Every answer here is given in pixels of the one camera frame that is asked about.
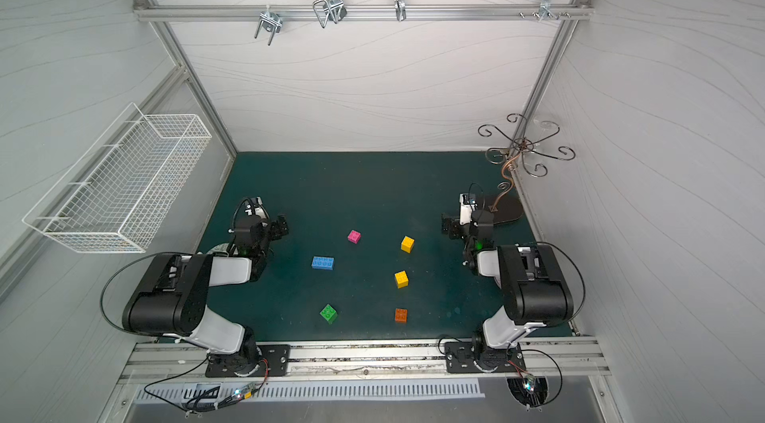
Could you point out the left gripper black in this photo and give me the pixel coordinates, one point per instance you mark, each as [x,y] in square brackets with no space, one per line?
[277,227]

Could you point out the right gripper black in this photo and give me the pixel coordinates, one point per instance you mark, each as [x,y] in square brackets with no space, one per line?
[450,226]

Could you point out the yellow lego brick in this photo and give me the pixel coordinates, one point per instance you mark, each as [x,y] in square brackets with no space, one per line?
[407,244]
[402,279]

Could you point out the blue 2x4 lego brick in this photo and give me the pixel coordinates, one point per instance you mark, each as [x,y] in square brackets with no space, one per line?
[323,263]

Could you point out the orange 2x2 lego brick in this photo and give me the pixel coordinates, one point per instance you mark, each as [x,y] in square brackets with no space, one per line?
[401,316]

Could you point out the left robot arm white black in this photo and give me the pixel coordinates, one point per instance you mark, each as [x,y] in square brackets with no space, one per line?
[171,299]

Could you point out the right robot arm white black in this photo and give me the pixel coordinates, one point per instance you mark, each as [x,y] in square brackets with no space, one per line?
[535,295]

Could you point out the pink 2x2 lego brick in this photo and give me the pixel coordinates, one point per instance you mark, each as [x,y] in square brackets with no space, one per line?
[354,237]

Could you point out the green 2x2 lego brick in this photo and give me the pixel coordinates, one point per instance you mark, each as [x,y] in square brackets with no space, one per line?
[329,314]

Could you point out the metal ornament stand dark base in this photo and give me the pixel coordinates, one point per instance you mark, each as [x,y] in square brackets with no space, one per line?
[505,207]

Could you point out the metal clamp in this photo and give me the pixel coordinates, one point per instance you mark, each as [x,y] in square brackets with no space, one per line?
[270,23]
[545,11]
[327,11]
[400,10]

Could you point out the aluminium cross bar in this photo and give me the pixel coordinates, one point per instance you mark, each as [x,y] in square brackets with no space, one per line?
[357,13]

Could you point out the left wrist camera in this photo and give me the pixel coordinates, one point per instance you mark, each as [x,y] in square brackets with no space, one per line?
[254,207]

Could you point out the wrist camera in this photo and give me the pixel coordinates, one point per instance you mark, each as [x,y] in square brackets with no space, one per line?
[467,205]
[254,207]

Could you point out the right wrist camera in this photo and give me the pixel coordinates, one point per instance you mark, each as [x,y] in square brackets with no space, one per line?
[467,205]

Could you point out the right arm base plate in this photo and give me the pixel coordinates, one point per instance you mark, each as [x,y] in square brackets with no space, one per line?
[464,358]

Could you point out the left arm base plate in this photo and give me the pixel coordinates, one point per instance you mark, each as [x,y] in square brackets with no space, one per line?
[269,360]

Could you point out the white wire basket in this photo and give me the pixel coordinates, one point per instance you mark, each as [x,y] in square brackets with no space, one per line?
[114,198]

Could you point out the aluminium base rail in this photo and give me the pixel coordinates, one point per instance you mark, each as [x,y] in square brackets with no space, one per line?
[367,359]

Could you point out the white slotted cable duct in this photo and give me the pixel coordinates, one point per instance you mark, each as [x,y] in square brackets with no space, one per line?
[314,391]

